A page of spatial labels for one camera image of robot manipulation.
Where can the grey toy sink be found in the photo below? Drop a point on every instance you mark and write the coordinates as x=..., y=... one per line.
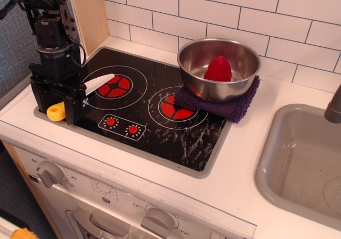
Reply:
x=299, y=167

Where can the grey left oven knob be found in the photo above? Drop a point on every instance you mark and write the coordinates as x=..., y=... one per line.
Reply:
x=49, y=173

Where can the black toy stovetop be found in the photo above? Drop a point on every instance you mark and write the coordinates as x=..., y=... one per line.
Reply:
x=135, y=112

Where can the yellow handled white toy knife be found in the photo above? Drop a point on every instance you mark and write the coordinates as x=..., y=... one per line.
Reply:
x=57, y=111

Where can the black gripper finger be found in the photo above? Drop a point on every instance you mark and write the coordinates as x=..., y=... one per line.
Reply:
x=74, y=109
x=46, y=93

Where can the orange plush toy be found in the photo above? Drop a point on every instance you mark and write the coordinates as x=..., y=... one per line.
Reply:
x=23, y=233

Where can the grey oven knob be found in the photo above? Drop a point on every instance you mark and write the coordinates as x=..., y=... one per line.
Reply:
x=158, y=222
x=49, y=173

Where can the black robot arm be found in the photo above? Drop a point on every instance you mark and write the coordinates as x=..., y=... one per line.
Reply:
x=50, y=21

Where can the white toy oven front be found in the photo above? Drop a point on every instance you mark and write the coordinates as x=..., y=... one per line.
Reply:
x=76, y=190

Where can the grey faucet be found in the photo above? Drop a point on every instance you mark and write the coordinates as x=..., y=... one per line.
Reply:
x=333, y=110

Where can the purple folded cloth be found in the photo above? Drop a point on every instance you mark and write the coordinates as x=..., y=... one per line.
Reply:
x=233, y=110

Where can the grey right oven knob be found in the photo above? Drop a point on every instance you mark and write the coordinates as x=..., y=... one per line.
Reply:
x=158, y=222

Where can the stainless steel bowl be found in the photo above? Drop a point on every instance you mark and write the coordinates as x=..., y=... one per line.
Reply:
x=195, y=56

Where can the wooden side panel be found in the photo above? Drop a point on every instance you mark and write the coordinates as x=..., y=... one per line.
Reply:
x=91, y=19

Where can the red toy pepper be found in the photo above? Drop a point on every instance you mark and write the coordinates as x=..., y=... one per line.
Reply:
x=219, y=70

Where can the grey oven door handle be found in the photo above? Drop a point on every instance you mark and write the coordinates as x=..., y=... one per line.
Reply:
x=105, y=226

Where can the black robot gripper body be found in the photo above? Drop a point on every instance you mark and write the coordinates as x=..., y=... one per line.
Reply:
x=61, y=65

